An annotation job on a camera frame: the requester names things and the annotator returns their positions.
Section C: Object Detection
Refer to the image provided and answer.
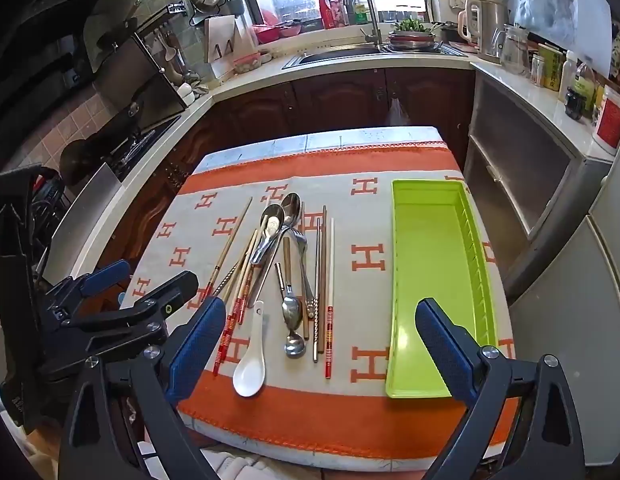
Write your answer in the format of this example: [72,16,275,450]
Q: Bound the green labelled jar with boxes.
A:
[537,42,565,91]

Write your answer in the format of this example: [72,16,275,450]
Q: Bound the pink basin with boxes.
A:
[252,22,281,43]

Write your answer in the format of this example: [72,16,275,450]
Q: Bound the black wok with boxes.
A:
[59,137,108,186]

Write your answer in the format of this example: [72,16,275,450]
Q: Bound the white chopstick red striped end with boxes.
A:
[324,217,337,380]

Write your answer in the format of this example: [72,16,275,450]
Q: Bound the reflective steel panel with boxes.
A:
[85,15,188,133]

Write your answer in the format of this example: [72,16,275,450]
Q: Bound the large metal spoon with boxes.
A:
[246,192,303,309]

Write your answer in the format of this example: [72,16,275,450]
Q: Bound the red labelled canister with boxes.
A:
[592,85,620,153]

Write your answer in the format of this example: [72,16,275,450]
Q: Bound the glass pitcher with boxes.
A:
[492,24,533,76]

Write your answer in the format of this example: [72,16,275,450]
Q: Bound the green plastic tray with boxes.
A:
[385,178,498,400]

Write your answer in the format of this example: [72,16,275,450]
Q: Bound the silver cabinet frosted doors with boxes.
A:
[462,67,615,301]

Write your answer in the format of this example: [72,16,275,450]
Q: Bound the steel colander with greens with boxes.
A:
[387,17,438,51]

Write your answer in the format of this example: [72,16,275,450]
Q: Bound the white ceramic spoon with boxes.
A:
[232,300,267,398]

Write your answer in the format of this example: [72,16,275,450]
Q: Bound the black range hood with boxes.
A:
[0,0,155,136]

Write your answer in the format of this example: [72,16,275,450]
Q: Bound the red spray bottle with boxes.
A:
[316,0,338,30]

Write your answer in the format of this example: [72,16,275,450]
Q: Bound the short wide metal spoon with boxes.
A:
[249,204,287,266]

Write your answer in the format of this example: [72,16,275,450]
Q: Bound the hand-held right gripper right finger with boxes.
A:
[415,297,598,480]

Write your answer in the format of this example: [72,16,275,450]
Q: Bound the grey refrigerator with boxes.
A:
[510,155,620,466]

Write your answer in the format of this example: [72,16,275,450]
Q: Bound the dark glass jar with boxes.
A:
[564,86,588,121]

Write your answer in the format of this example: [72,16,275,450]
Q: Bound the metal fork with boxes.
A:
[290,227,317,318]

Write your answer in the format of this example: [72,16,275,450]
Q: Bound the small metal spoon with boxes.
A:
[275,262,307,359]

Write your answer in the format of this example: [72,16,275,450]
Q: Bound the chrome kitchen faucet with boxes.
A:
[343,0,383,53]

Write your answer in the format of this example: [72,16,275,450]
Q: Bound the pale cutting board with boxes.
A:
[204,14,258,63]

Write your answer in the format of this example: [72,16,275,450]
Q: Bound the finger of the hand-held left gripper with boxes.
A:
[65,270,199,359]
[40,259,133,312]

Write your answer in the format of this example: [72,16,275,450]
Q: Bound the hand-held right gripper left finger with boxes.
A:
[57,297,228,480]

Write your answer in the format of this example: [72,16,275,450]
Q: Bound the orange beige printed blanket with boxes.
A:
[119,147,516,461]

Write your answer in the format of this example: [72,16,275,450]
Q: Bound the dark wooden kitchen cabinets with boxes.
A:
[75,67,475,281]

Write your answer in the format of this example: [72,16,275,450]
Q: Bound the steel electric kettle white handle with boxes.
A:
[458,0,509,63]

